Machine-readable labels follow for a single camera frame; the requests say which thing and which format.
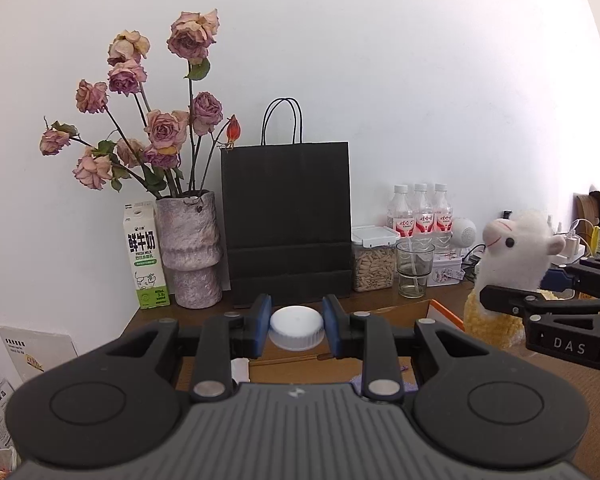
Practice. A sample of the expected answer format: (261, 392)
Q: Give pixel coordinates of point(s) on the clear glass cup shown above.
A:
(414, 270)

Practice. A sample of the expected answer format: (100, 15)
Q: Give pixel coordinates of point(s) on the clear seed jar white lid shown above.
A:
(372, 265)

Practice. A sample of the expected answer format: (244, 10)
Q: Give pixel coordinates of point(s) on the dried pink rose bouquet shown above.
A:
(165, 130)

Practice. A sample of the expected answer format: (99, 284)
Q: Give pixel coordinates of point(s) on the white round speaker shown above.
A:
(464, 232)

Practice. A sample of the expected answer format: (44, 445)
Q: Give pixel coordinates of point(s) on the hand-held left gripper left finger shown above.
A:
(261, 330)

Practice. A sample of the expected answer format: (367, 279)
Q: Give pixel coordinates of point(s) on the black paper shopping bag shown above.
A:
(285, 210)

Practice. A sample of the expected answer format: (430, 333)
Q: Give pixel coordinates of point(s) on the white and green milk carton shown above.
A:
(145, 260)

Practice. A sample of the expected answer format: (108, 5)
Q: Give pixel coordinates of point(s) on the white booklet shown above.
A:
(35, 355)

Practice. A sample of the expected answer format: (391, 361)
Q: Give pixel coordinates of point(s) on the white wall adapter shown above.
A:
(572, 245)

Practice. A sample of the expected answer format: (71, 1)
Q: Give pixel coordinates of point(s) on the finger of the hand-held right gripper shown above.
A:
(505, 297)
(590, 275)

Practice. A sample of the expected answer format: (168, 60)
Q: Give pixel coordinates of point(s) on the white and yellow alpaca plush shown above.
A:
(520, 240)

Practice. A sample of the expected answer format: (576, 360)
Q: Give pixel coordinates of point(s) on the thin wooden stick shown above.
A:
(290, 359)

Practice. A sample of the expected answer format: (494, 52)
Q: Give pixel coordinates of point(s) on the white ribbed bottle cap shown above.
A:
(297, 327)

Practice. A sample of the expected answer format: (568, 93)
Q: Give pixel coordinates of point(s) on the white printed tin box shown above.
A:
(445, 272)

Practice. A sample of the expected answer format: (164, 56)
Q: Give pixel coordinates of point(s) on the red pumpkin print cardboard box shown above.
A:
(395, 311)

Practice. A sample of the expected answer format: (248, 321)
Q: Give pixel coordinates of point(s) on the mottled grey ceramic vase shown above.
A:
(190, 250)

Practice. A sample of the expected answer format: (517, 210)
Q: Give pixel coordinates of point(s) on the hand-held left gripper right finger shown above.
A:
(332, 332)

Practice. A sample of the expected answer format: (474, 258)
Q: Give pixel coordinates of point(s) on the water bottle red label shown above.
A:
(422, 217)
(443, 220)
(399, 215)

